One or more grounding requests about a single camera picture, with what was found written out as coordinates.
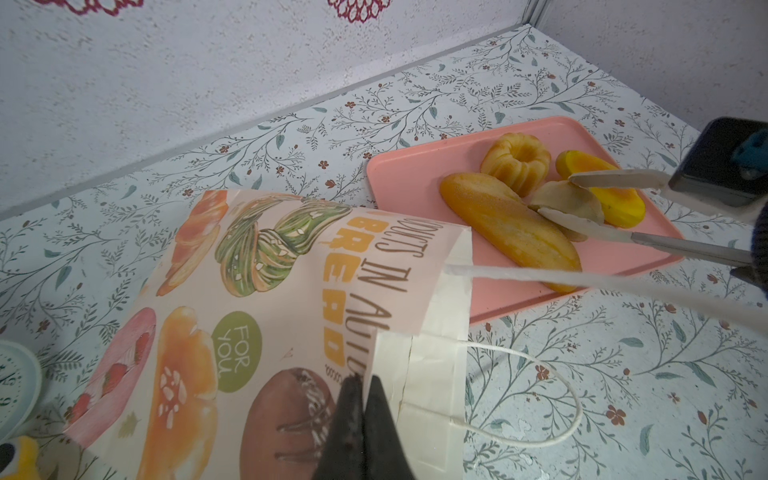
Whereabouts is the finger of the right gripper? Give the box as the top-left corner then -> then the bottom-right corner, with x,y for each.
569,169 -> 767,225
538,207 -> 767,288

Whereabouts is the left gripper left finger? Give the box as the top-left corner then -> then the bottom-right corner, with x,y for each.
312,375 -> 364,480

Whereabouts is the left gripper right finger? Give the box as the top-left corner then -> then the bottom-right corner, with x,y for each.
363,375 -> 415,480

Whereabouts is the small yellow fake bread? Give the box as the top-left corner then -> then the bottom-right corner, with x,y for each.
555,150 -> 646,229

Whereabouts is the small round fake bread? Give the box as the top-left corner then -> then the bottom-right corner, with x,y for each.
528,180 -> 605,223

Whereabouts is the golden bundt cake fake bread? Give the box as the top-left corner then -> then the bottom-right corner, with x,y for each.
480,133 -> 551,197

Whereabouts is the long baguette fake bread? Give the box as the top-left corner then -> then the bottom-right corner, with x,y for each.
439,173 -> 582,272

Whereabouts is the printed paper bag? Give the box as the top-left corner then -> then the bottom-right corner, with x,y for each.
62,188 -> 768,480

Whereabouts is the yellow plush toy red dress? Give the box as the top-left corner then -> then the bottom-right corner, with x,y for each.
0,436 -> 41,480

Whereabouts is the white alarm clock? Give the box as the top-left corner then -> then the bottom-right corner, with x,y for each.
0,340 -> 43,442

